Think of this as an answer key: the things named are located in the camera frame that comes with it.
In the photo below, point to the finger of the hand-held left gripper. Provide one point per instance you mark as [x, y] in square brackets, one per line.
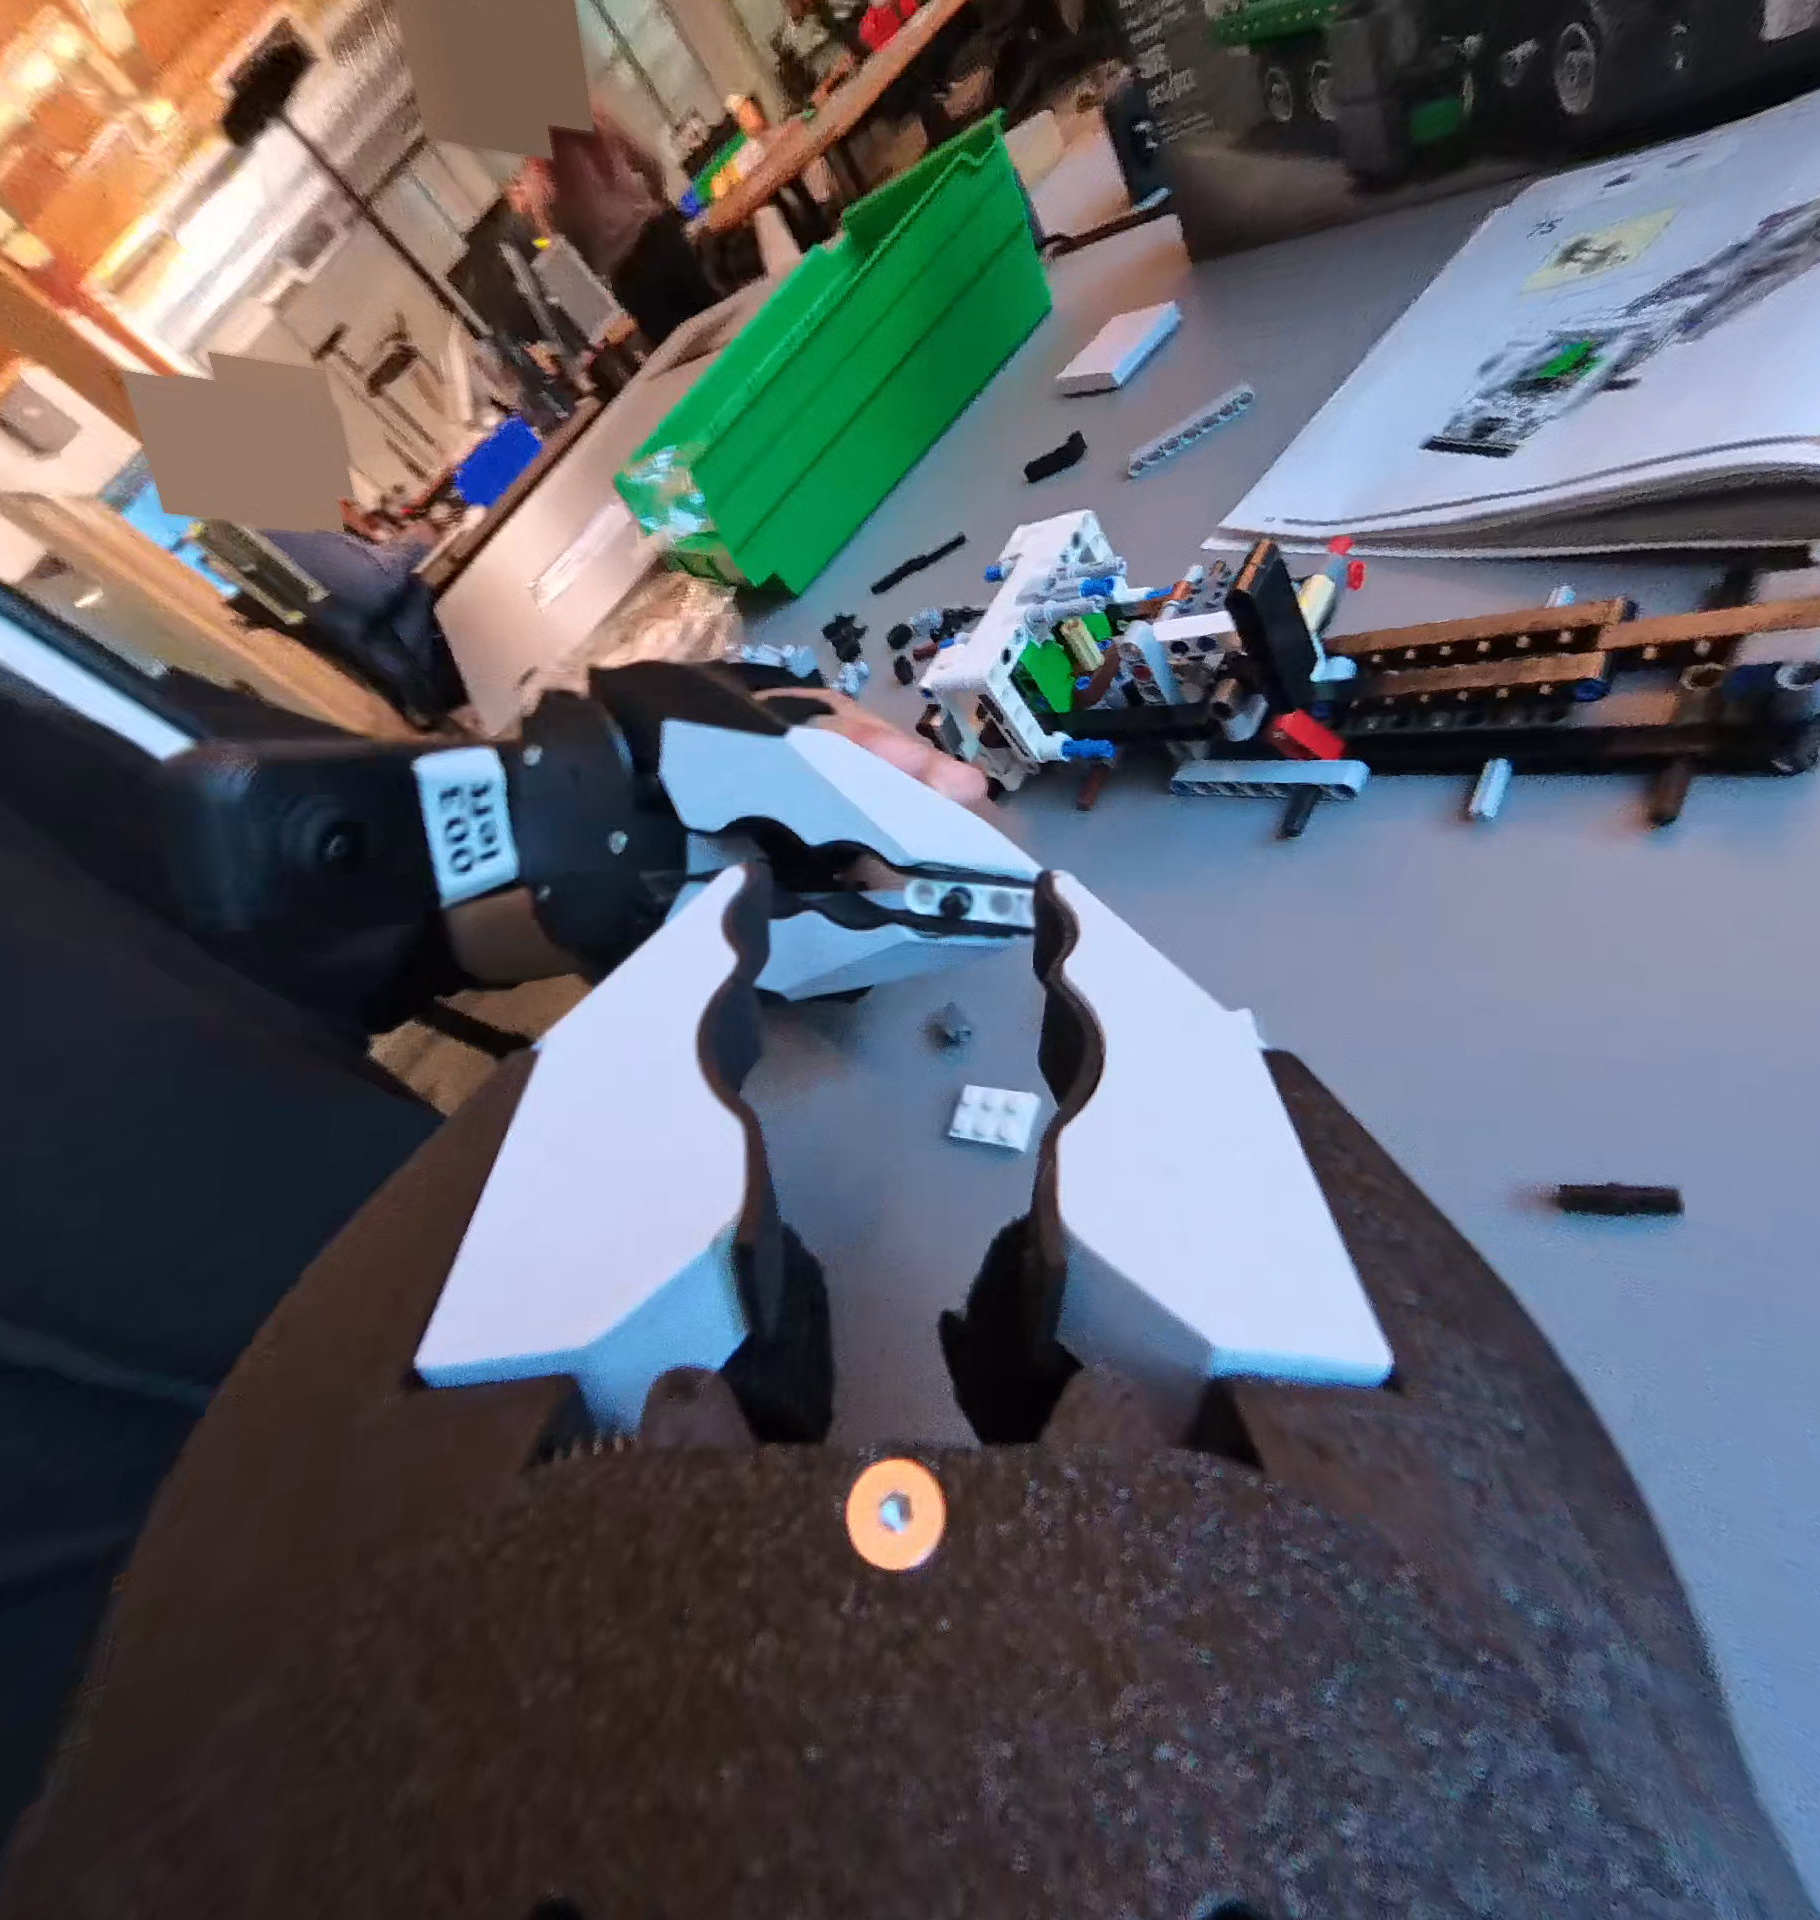
[828, 782]
[851, 955]

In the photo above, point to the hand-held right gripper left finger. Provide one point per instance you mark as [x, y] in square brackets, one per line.
[594, 1185]

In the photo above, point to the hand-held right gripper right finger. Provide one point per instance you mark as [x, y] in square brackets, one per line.
[1202, 1185]

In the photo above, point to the white lego beam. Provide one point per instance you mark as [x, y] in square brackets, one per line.
[1000, 902]

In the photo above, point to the black lego pin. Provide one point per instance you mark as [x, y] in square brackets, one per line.
[1619, 1198]

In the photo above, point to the small grey lego piece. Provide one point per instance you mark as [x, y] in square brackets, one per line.
[949, 1028]

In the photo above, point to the cluster of small lego pieces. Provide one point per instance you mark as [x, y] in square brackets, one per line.
[851, 640]

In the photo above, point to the white lego plate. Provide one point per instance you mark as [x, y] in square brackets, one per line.
[996, 1118]

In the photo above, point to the black lego axle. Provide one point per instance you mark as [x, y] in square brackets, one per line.
[918, 567]

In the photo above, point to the black lego connector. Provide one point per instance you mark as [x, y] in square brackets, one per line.
[1057, 458]

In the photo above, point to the light grey lego beam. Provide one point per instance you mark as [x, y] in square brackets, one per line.
[1271, 777]

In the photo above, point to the white lego pin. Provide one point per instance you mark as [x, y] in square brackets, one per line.
[1491, 788]

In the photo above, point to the white lego tile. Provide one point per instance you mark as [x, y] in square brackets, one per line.
[1120, 348]

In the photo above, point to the partly built lego model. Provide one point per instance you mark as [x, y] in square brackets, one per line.
[1450, 661]

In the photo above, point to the black lego box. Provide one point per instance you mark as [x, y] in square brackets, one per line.
[1300, 150]

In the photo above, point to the lego instruction booklet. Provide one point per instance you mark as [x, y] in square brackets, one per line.
[1674, 405]

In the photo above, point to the person's left hand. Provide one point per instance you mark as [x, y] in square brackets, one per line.
[925, 760]

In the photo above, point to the clear plastic bag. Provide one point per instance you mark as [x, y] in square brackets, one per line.
[671, 502]

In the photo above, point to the green plastic bin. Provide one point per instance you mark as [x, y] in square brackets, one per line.
[851, 374]

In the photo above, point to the blue plastic bin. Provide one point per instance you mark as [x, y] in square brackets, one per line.
[499, 458]

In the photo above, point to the person's dark clothing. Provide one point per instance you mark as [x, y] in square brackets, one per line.
[100, 1171]

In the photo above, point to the wooden table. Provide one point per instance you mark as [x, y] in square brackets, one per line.
[835, 99]

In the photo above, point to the black light stand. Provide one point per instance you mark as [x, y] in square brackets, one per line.
[272, 75]

